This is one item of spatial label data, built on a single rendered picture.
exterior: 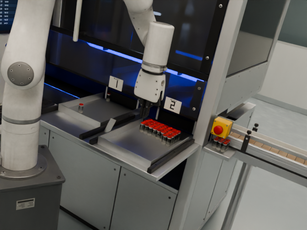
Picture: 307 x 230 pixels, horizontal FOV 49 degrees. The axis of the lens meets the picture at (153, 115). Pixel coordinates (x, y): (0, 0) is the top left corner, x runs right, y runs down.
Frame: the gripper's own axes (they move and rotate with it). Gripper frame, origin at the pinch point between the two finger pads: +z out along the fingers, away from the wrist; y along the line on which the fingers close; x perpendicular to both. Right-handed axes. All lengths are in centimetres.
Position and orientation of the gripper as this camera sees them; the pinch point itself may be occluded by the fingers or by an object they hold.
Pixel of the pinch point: (144, 112)
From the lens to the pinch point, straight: 121.5
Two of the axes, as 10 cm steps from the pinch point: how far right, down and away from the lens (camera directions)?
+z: -1.9, 9.1, 3.6
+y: -8.4, -3.4, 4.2
